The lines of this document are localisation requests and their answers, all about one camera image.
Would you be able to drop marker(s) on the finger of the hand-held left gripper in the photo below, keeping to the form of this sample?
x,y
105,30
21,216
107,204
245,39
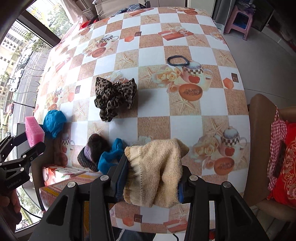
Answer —
x,y
32,150
13,141

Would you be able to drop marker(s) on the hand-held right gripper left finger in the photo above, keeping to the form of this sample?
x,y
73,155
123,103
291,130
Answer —
x,y
120,183

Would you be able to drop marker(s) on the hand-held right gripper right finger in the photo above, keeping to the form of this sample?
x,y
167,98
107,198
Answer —
x,y
180,191

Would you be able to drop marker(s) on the white cardboard box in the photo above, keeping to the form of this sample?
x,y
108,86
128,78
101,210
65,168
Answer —
x,y
37,166

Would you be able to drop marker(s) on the pink sponge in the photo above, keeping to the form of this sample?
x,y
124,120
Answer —
x,y
34,129

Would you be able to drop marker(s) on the beige knitted sock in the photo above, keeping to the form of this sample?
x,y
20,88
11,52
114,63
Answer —
x,y
157,166

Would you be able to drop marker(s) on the person's left hand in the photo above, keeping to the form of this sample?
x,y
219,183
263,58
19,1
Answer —
x,y
12,200

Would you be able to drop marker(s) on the blue fabric piece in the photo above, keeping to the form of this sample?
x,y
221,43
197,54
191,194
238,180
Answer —
x,y
107,160

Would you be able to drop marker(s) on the crumpled blue plastic glove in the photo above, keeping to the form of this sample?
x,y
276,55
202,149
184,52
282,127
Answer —
x,y
53,122

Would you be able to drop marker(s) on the squirrel print tissue pack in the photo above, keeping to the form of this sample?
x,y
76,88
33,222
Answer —
x,y
60,172

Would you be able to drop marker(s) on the purple and dark knitted sock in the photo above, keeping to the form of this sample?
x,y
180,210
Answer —
x,y
92,150

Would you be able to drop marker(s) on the pink patterned carton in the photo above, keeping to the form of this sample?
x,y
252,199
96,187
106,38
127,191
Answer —
x,y
53,192

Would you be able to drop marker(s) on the person's legs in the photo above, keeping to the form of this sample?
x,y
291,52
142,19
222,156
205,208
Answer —
x,y
134,236

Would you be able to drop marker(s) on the leopard print scrunchie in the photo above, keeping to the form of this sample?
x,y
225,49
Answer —
x,y
111,97

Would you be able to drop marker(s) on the brown wooden chair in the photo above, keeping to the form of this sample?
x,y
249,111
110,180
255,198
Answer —
x,y
256,139

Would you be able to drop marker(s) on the red patterned cushion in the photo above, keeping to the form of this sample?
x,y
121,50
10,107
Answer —
x,y
289,166

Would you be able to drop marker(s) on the red checked cloth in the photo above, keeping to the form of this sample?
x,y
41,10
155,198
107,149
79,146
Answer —
x,y
276,129

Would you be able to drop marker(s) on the red plastic basin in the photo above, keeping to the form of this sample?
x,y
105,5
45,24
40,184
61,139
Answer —
x,y
89,23

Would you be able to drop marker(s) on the light curtain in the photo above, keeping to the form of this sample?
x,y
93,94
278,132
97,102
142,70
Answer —
x,y
69,5

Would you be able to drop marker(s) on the wicker basket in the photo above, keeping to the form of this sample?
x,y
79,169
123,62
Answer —
x,y
88,14

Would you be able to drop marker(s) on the checkered printed tablecloth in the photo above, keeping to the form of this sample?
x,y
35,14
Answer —
x,y
150,34

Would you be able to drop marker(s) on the grey chair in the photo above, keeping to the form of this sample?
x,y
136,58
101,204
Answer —
x,y
106,5

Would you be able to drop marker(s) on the dark plaid cloth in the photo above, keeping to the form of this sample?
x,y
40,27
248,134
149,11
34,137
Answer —
x,y
129,11

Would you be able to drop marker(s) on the pink plastic stool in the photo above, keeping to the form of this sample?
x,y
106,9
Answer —
x,y
229,25

